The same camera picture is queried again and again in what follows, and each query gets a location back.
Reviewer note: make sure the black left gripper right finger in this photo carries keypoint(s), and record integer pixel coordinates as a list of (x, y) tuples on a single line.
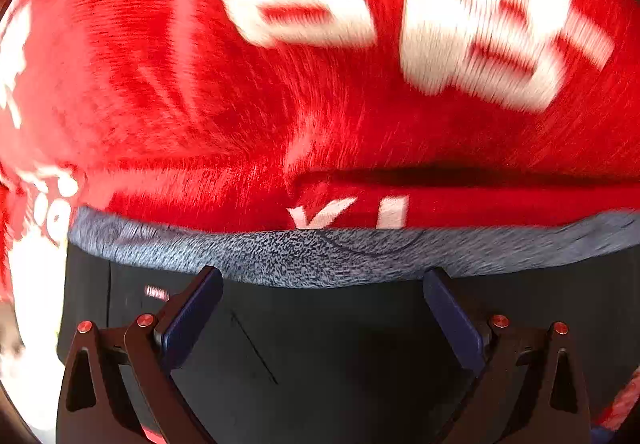
[(527, 384)]

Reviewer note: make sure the red wedding bedspread white characters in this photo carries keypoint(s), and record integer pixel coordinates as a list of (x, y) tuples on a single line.
[(279, 121)]

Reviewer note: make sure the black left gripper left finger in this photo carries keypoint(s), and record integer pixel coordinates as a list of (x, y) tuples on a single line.
[(94, 404)]

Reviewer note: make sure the black pants blue patterned trim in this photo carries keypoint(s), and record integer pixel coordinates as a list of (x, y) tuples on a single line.
[(324, 336)]

